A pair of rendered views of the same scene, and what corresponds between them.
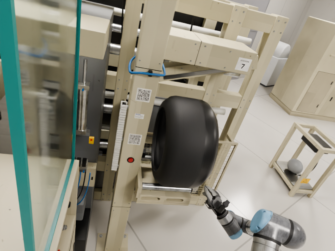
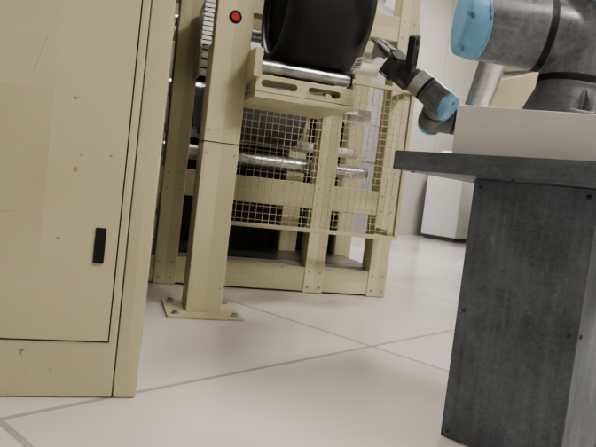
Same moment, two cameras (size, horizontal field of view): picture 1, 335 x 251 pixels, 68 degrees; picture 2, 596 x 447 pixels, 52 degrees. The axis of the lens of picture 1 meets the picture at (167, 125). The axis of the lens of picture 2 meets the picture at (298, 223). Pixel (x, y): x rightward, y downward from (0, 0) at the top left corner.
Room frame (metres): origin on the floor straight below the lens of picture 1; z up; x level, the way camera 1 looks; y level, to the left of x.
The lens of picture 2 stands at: (-1.01, -0.06, 0.50)
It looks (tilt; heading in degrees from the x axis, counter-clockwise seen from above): 4 degrees down; 358
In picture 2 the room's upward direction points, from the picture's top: 7 degrees clockwise
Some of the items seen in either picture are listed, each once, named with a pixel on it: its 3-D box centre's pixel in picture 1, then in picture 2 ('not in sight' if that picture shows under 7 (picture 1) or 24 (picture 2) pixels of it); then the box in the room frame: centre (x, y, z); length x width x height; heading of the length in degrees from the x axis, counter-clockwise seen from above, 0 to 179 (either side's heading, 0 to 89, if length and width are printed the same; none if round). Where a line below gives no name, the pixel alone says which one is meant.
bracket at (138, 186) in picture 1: (138, 170); (247, 70); (1.27, 0.11, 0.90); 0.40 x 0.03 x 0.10; 16
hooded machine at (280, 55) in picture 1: (272, 63); (454, 195); (7.35, -2.44, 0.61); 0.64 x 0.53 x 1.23; 136
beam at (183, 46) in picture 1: (204, 50); not in sight; (1.64, -0.10, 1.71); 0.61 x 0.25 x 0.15; 106
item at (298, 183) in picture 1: (302, 160); not in sight; (2.86, -1.88, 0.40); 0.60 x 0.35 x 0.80; 16
